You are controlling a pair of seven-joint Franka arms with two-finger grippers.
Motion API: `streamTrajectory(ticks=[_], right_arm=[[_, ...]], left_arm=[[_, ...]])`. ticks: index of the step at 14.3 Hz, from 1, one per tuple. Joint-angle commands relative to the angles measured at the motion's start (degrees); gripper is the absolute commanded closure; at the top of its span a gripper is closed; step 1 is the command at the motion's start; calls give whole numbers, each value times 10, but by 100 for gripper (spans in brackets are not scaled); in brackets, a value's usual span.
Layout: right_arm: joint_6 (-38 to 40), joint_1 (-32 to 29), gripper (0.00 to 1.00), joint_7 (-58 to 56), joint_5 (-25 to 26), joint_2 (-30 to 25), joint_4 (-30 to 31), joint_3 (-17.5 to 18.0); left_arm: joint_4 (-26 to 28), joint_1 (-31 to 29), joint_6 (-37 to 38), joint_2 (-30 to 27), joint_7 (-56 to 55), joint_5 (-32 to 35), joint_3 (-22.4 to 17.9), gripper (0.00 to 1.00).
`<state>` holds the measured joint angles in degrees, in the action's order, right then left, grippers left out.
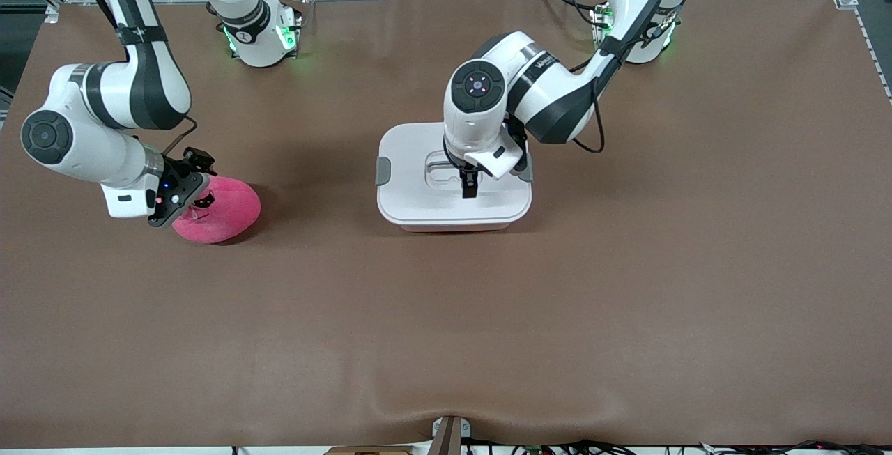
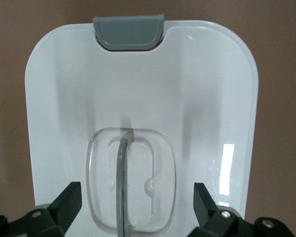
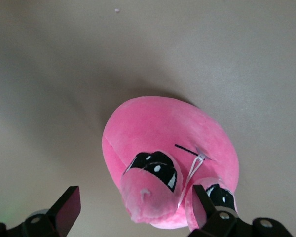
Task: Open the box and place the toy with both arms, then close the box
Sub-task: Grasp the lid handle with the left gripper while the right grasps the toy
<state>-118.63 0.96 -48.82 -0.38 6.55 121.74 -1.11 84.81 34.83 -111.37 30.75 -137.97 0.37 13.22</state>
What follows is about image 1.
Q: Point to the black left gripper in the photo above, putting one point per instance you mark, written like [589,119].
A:
[468,182]

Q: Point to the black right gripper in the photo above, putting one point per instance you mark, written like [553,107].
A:
[189,174]

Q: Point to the white box lid grey clips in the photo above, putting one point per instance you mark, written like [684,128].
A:
[418,197]

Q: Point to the pink plush toy with eyes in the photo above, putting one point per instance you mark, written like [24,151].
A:
[230,218]

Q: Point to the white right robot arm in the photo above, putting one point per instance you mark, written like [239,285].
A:
[104,93]

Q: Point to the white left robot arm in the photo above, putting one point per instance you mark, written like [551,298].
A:
[550,93]

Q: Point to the pink translucent plastic box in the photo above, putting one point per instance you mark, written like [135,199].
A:
[453,228]

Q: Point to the brown table mat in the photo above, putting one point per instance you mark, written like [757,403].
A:
[446,336]

